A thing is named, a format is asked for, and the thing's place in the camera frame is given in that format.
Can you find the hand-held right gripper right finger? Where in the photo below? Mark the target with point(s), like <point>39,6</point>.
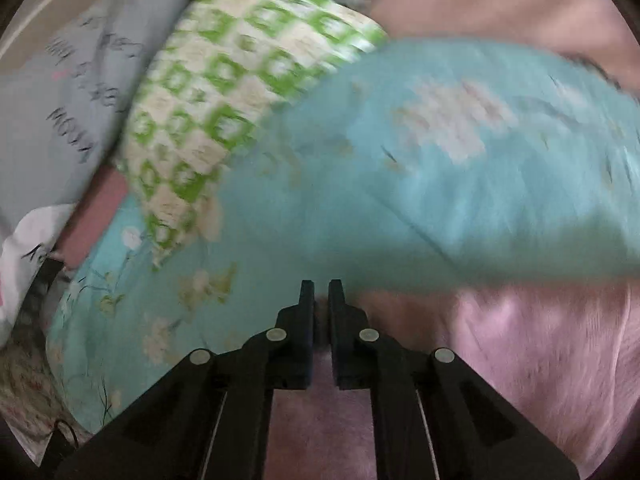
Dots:
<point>346,342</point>

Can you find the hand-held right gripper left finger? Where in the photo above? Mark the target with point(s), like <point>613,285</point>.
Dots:
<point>299,342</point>

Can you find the mauve knit sweater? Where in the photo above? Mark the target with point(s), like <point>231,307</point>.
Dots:
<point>525,375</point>

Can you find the turquoise floral blanket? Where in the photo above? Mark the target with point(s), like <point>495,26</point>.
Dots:
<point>350,185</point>

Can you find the plain pink pillow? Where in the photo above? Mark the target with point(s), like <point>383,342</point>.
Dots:
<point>95,215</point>

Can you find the green checked pillow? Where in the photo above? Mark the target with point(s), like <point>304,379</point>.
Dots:
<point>215,90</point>

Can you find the floral bed sheet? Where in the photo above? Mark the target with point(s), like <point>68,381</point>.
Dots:
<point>27,400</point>

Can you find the grey and white printed pillow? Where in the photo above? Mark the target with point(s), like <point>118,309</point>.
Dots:
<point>55,105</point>

